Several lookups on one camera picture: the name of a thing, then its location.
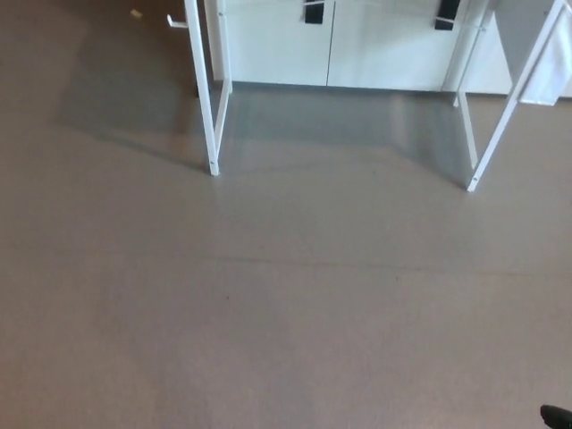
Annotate white cabinet door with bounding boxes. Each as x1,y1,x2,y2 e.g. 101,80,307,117
331,0,495,93
462,8,515,96
209,0,332,86

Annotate black cabinet handle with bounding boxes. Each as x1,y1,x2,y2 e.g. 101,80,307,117
305,0,326,25
433,0,461,31

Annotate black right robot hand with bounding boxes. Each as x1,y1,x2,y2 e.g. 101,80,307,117
539,404,572,429

